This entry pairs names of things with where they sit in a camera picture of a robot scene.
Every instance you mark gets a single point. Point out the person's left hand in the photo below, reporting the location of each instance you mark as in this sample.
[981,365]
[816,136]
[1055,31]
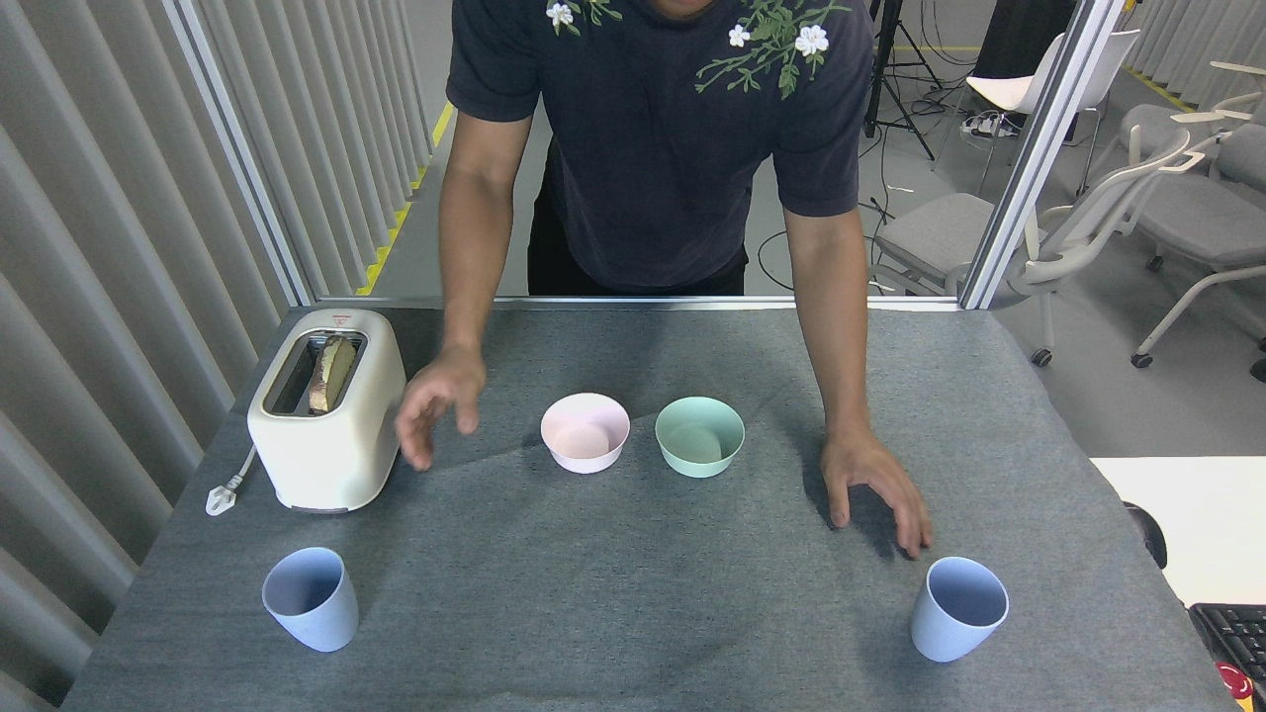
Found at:
[870,465]

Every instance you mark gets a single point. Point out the person's right hand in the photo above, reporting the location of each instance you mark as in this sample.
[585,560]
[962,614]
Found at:
[440,396]

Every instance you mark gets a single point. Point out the blue plastic cup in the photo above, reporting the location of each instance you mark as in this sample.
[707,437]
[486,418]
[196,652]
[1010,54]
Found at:
[316,613]
[949,623]

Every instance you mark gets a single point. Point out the person's left forearm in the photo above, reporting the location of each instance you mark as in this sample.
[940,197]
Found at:
[831,326]

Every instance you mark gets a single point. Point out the person's right forearm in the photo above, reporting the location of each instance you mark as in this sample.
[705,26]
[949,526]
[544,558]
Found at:
[470,277]

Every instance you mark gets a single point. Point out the toasted bread slice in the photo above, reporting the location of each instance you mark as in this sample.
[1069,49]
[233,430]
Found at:
[334,371]

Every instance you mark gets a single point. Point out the cream white toaster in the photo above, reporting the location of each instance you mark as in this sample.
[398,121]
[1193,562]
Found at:
[331,455]

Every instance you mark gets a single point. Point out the pink bowl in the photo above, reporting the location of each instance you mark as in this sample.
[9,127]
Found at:
[586,435]

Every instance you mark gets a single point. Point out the green bowl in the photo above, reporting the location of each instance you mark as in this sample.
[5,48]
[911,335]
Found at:
[699,440]

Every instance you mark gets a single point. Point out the white office chair grey seat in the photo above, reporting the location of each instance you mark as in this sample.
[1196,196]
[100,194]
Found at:
[930,232]
[1152,124]
[1197,222]

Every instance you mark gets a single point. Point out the black round object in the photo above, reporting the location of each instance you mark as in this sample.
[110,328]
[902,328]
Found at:
[1149,534]

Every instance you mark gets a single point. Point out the person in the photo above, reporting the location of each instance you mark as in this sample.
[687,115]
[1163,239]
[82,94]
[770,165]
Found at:
[653,148]

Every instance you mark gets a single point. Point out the white side table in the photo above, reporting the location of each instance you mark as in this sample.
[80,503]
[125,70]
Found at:
[1197,514]

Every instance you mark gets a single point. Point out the white power strip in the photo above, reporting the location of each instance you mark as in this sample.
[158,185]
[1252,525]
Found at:
[987,124]

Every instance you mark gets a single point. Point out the white plastic chair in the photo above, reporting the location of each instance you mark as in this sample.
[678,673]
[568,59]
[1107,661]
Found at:
[999,91]

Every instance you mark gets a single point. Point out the black keyboard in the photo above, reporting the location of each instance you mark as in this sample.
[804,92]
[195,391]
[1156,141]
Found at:
[1236,638]

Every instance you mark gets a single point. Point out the black tripod stand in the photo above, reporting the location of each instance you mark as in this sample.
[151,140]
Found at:
[880,59]

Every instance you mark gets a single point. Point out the red round object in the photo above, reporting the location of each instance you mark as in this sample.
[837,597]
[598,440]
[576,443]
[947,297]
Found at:
[1234,682]

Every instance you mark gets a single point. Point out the black panel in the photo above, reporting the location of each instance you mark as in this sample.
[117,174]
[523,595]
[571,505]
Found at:
[1024,35]

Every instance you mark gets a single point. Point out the silver horizontal frame rail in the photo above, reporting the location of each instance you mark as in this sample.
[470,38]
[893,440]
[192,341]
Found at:
[633,302]

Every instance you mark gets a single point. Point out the silver frame post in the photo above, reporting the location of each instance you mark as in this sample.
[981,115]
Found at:
[1041,148]
[242,148]

